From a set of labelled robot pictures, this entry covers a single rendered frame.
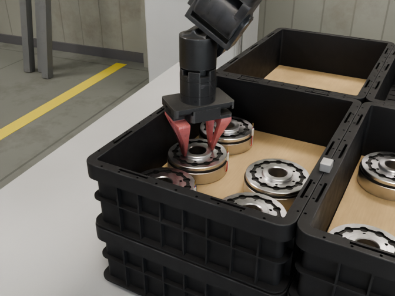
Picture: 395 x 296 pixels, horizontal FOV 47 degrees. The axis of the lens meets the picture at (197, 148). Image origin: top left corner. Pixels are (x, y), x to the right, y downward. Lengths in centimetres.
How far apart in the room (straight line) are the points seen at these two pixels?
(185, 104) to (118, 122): 57
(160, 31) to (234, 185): 227
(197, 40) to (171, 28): 224
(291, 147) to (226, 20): 32
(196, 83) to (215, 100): 5
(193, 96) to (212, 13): 13
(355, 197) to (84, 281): 46
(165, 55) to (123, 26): 98
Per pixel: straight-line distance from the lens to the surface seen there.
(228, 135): 83
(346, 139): 71
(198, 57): 67
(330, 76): 124
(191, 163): 74
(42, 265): 83
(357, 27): 328
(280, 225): 51
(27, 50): 382
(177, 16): 287
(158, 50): 299
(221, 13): 64
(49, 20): 363
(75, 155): 112
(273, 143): 88
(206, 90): 69
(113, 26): 394
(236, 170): 79
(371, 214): 73
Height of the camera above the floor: 125
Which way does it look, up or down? 30 degrees down
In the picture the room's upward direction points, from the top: straight up
